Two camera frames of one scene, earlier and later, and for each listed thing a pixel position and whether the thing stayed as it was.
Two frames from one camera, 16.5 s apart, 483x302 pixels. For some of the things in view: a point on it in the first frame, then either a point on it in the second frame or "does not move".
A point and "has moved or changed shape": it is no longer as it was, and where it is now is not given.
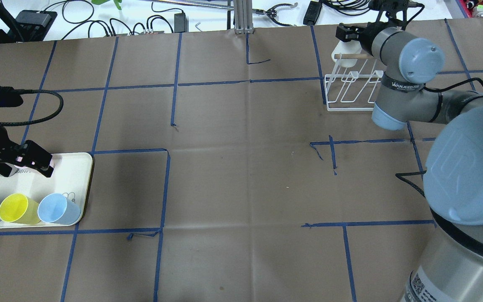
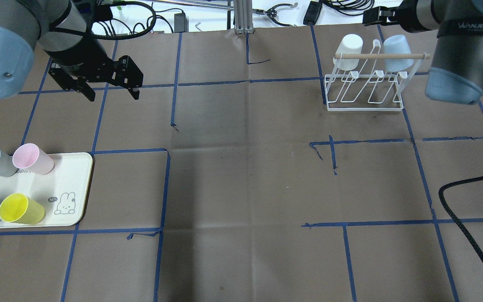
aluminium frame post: x=243 y=17 does not move
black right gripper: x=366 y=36 to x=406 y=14
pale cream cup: x=352 y=47 does not move
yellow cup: x=17 y=208 does not move
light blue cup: x=57 y=208 has moved or changed shape
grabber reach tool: x=270 y=11 does not move
